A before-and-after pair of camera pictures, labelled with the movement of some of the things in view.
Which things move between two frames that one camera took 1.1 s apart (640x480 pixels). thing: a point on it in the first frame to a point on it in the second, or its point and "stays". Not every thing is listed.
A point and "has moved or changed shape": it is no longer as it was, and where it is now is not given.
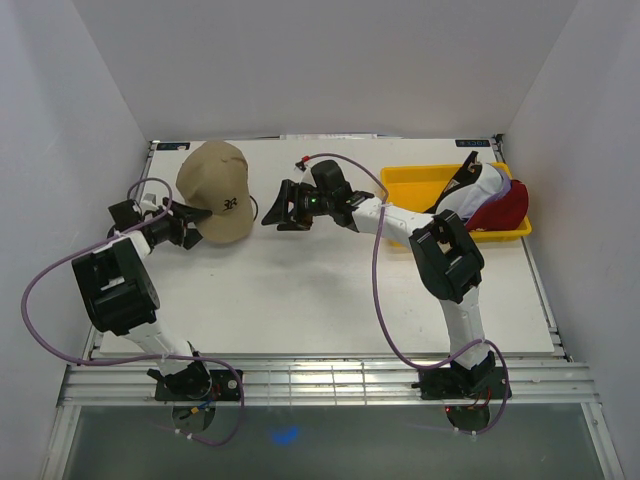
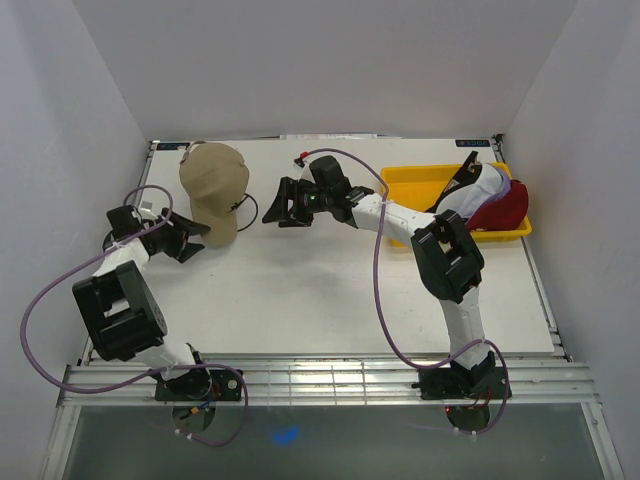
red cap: (504, 214) stays
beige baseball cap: (215, 177) has moved or changed shape
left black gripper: (181, 216) to (179, 232)
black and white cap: (470, 187) stays
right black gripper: (279, 210) stays
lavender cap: (506, 185) stays
